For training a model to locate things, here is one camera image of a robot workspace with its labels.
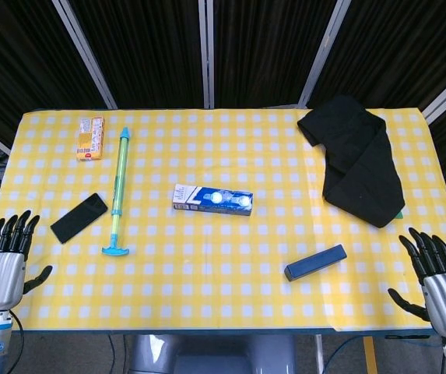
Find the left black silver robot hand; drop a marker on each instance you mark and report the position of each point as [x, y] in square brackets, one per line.
[1, 278]

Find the blue box with white balls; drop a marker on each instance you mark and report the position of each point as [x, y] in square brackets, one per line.
[213, 200]

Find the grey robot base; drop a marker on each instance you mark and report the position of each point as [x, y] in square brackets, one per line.
[211, 354]

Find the dark blue rectangular case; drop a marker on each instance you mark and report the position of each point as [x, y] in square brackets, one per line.
[315, 262]

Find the orange snack packet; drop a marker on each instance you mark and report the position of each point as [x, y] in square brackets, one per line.
[91, 138]

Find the black smartphone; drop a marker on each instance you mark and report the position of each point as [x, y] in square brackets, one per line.
[79, 217]

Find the green flat item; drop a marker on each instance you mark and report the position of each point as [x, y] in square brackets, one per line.
[400, 214]

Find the green blue toy water pump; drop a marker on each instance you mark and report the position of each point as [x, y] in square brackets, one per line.
[119, 183]

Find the black folded cloth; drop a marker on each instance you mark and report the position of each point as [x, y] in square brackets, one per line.
[357, 163]

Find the yellow white checked tablecloth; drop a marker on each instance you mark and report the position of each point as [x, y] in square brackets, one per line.
[215, 272]

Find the black screen panel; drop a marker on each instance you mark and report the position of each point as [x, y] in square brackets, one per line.
[148, 50]
[16, 58]
[261, 50]
[401, 50]

